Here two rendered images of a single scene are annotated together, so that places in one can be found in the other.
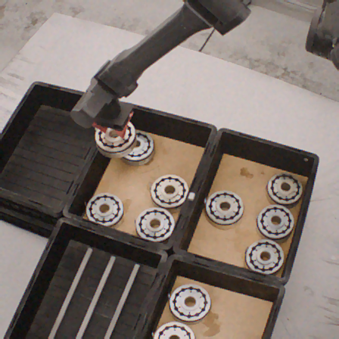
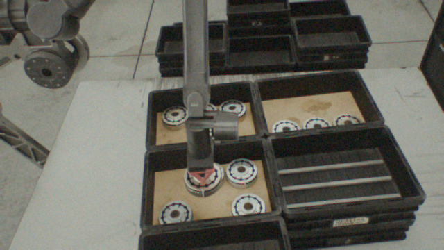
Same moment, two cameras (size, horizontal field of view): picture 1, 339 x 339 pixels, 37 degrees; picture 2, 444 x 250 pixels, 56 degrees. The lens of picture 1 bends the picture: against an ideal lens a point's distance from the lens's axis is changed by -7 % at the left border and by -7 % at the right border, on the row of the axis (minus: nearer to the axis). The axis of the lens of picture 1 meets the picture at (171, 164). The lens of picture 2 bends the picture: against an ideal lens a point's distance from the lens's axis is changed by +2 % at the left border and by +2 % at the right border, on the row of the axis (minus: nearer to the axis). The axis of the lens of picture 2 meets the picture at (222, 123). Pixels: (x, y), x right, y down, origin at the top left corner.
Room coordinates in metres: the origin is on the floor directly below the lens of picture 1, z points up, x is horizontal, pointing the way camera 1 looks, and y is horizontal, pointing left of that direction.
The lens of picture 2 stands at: (1.02, 0.80, 1.92)
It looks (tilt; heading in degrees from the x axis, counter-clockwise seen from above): 45 degrees down; 247
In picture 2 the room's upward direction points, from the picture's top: 5 degrees counter-clockwise
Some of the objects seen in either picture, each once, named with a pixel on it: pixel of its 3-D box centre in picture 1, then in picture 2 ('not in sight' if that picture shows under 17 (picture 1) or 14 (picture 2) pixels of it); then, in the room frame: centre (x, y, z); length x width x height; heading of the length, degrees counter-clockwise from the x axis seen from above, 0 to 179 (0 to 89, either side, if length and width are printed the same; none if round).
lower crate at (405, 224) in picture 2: not in sight; (332, 197); (0.41, 0.23, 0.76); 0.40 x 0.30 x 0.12; 158
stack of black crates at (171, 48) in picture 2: not in sight; (195, 69); (0.34, -1.15, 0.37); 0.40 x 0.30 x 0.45; 152
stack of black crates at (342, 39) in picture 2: not in sight; (325, 62); (-0.37, -0.78, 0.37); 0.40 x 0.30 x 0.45; 152
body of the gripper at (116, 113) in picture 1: (107, 104); (199, 146); (0.81, 0.14, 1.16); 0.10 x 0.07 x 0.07; 66
